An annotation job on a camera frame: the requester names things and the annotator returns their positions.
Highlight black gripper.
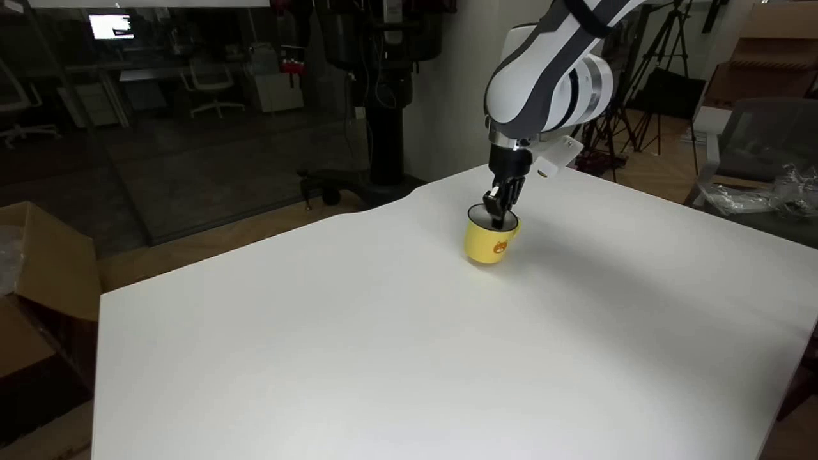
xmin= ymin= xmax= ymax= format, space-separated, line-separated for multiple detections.
xmin=480 ymin=137 xmax=537 ymax=233

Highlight yellow cup with dark rim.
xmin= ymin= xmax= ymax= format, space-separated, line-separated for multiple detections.
xmin=462 ymin=200 xmax=525 ymax=267

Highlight black pillar machine stand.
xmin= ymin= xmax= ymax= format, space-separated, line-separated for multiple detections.
xmin=298 ymin=0 xmax=448 ymax=209

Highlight white storage cabinet box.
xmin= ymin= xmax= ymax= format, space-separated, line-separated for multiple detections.
xmin=253 ymin=69 xmax=306 ymax=117

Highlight clear crumpled plastic bag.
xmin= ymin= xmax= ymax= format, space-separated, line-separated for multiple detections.
xmin=699 ymin=163 xmax=818 ymax=220

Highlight stacked brown cardboard boxes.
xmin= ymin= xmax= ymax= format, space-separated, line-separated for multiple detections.
xmin=690 ymin=0 xmax=818 ymax=137

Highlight white office chair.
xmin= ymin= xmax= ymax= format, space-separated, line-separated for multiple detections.
xmin=179 ymin=60 xmax=250 ymax=123

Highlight lit computer monitor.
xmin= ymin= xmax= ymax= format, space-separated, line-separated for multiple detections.
xmin=87 ymin=13 xmax=142 ymax=44

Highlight open brown cardboard box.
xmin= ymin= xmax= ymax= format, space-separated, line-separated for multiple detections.
xmin=0 ymin=200 xmax=105 ymax=449

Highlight grey office chair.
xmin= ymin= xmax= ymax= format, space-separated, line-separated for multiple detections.
xmin=0 ymin=55 xmax=65 ymax=149

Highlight black camera tripod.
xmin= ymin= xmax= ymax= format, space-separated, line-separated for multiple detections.
xmin=576 ymin=0 xmax=696 ymax=179

